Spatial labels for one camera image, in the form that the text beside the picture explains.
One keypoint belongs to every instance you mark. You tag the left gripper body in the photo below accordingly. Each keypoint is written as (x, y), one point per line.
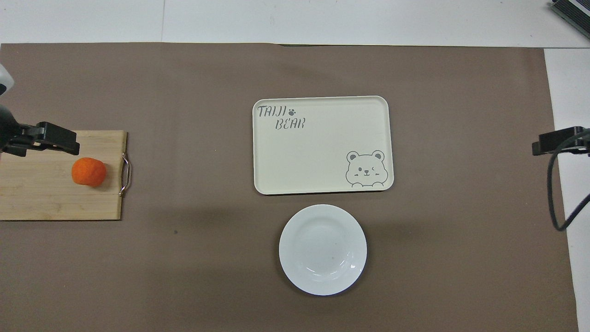
(9, 131)

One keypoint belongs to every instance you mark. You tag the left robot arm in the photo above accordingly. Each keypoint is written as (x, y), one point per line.
(4, 80)

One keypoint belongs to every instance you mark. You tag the orange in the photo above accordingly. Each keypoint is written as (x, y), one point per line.
(88, 172)

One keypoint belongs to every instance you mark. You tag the white round plate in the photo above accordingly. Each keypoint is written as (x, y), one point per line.
(322, 249)

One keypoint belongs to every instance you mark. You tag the wooden cutting board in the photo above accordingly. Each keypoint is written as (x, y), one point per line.
(46, 196)

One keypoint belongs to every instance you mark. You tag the cream tray with bear print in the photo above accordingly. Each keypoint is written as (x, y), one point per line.
(318, 152)

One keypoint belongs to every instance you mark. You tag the black stand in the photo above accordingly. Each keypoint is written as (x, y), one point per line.
(574, 10)

